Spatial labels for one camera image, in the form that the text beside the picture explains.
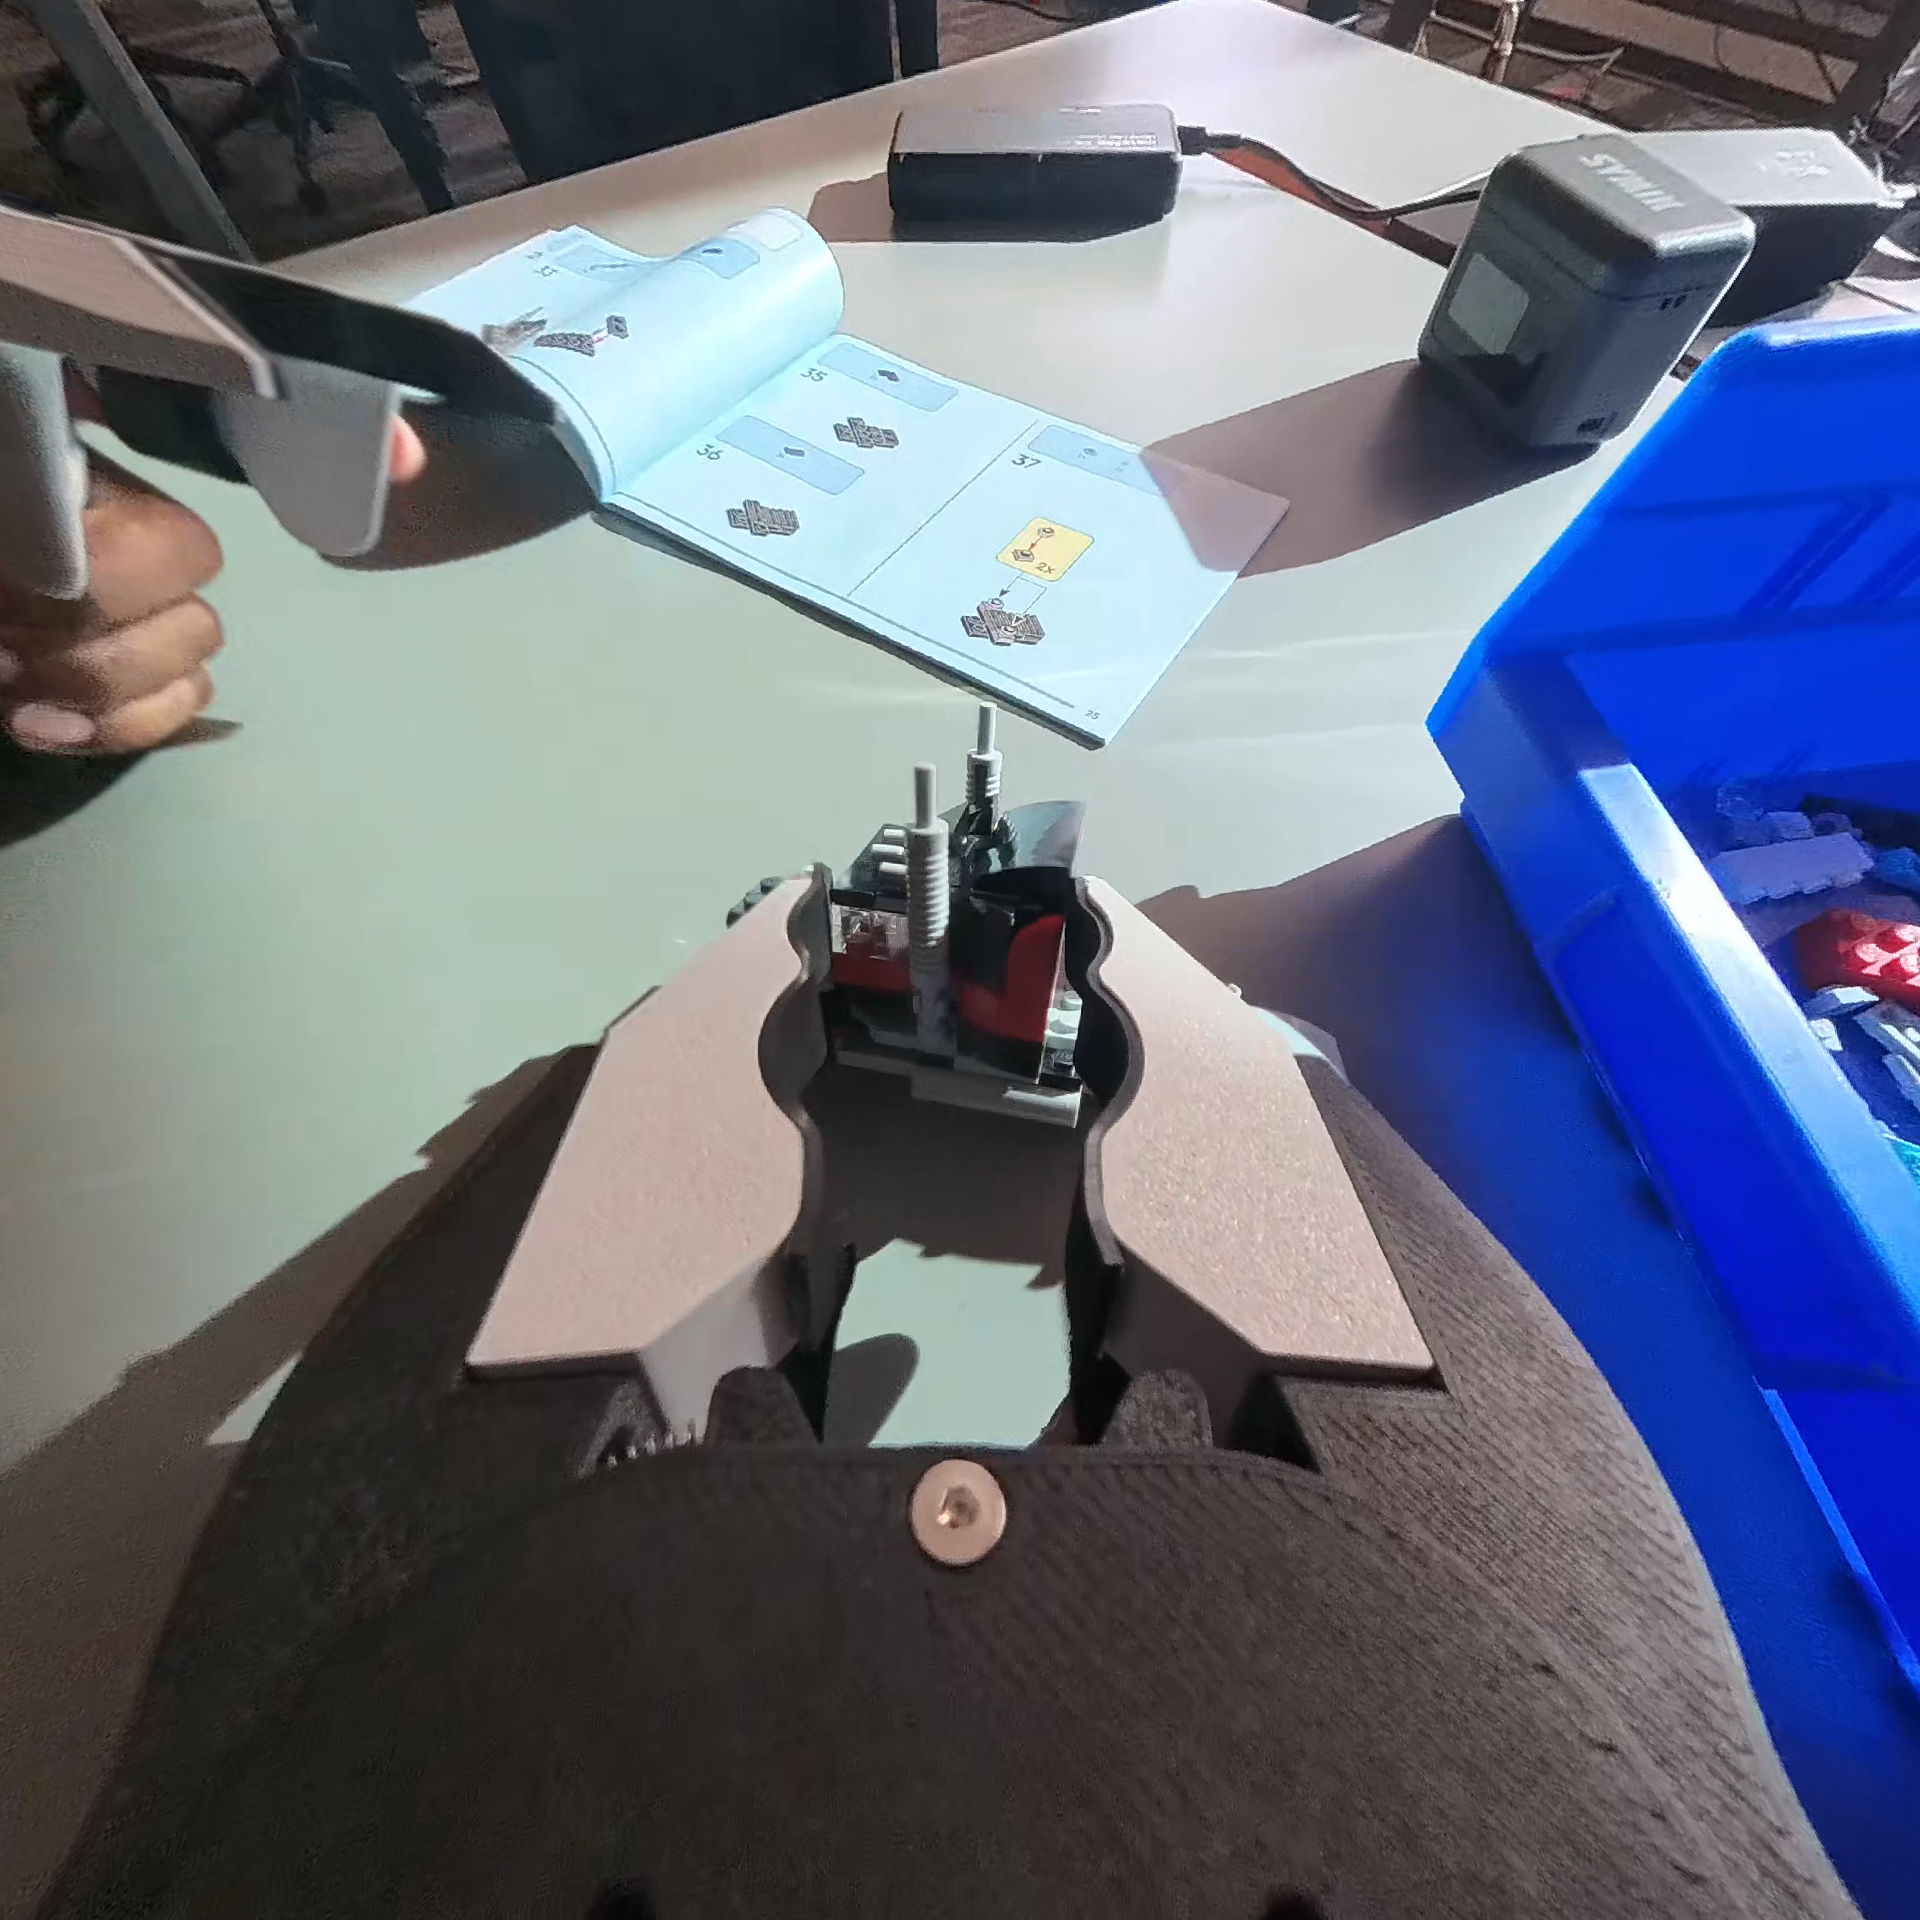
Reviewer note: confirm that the person's left hand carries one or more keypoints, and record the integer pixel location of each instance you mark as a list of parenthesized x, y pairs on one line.
[(136, 631)]

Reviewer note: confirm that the toy brick truck model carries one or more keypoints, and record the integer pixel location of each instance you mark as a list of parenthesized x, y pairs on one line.
[(962, 1036)]

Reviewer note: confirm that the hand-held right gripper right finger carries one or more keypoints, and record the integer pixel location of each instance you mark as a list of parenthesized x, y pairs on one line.
[(1246, 1201)]

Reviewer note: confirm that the pile of mixed toy bricks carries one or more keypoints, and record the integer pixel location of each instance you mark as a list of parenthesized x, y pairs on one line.
[(1858, 944)]

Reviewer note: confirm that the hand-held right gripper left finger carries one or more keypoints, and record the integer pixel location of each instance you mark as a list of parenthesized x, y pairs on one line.
[(674, 1201)]

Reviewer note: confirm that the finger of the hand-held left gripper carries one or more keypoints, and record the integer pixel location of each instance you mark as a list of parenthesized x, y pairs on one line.
[(405, 355), (119, 286)]

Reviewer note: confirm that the light blue instruction booklet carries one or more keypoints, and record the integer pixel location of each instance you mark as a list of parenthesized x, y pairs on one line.
[(899, 494)]

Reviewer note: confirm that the blue plastic bin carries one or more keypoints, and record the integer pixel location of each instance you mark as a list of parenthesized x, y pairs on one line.
[(1651, 976)]

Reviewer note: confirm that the grey flat box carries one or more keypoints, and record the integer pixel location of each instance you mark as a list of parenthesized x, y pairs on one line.
[(1816, 195)]

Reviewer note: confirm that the black office chair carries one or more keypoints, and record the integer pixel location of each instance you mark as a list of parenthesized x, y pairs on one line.
[(674, 59)]

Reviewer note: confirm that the black rectangular box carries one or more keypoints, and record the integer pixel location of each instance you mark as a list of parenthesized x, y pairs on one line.
[(1036, 175)]

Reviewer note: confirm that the dark grey cube device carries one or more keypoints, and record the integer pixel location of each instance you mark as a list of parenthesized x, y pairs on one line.
[(1591, 286)]

